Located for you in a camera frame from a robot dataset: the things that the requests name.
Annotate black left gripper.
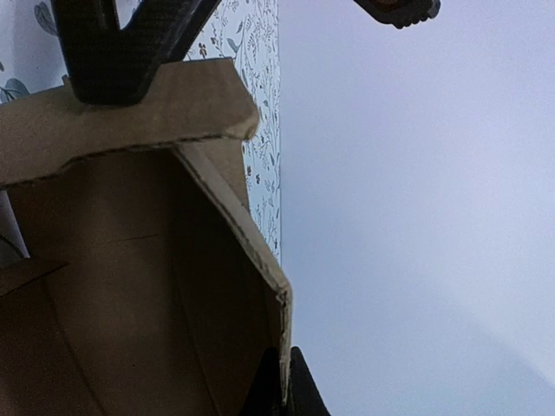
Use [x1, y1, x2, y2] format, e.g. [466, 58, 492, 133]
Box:
[355, 0, 441, 29]

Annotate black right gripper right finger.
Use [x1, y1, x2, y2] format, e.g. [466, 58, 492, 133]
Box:
[288, 347, 330, 416]

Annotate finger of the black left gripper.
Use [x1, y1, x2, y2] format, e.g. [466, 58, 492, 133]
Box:
[52, 0, 219, 105]

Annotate brown cardboard box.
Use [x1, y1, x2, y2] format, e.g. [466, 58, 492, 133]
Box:
[1, 59, 291, 415]

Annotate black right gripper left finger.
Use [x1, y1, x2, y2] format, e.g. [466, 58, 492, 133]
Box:
[249, 348, 282, 416]

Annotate floral patterned table mat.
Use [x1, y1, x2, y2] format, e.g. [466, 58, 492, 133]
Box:
[1, 0, 281, 257]

